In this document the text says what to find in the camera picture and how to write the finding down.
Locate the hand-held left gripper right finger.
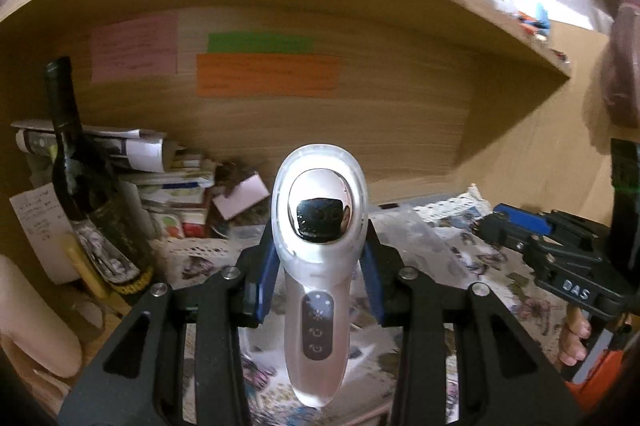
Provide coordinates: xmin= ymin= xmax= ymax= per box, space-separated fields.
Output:
xmin=361 ymin=220 xmax=585 ymax=426

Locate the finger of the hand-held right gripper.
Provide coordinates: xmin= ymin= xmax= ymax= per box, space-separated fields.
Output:
xmin=472 ymin=203 xmax=608 ymax=257

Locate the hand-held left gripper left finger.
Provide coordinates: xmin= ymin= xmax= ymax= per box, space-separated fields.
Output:
xmin=58 ymin=220 xmax=281 ymax=426

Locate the white facial massager device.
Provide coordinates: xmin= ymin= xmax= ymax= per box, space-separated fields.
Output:
xmin=270 ymin=144 xmax=370 ymax=409

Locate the person's right forearm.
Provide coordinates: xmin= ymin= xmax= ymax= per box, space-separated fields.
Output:
xmin=585 ymin=0 xmax=640 ymax=157

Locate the person's right hand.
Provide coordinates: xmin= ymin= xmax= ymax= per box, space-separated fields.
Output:
xmin=558 ymin=306 xmax=593 ymax=367

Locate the floral printed cloth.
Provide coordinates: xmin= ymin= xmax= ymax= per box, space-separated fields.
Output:
xmin=152 ymin=184 xmax=576 ymax=426

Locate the small pink box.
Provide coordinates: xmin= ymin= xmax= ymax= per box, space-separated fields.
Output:
xmin=212 ymin=174 xmax=271 ymax=220

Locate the pile of papers and boxes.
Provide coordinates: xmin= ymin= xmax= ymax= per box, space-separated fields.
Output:
xmin=11 ymin=120 xmax=273 ymax=239

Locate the orange sticky note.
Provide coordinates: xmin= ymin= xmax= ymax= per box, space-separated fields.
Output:
xmin=195 ymin=53 xmax=341 ymax=98

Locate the dark wine bottle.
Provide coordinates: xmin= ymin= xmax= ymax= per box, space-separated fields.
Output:
xmin=43 ymin=56 xmax=155 ymax=294

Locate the handwritten white paper note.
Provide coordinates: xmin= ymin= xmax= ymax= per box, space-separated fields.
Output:
xmin=9 ymin=187 xmax=83 ymax=285

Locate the pink cylindrical object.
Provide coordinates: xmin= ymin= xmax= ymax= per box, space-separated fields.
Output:
xmin=0 ymin=255 xmax=83 ymax=378

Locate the green sticky note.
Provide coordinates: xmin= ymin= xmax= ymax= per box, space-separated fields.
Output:
xmin=207 ymin=32 xmax=316 ymax=54

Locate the pink sticky note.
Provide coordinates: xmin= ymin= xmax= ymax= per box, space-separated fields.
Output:
xmin=90 ymin=12 xmax=180 ymax=83

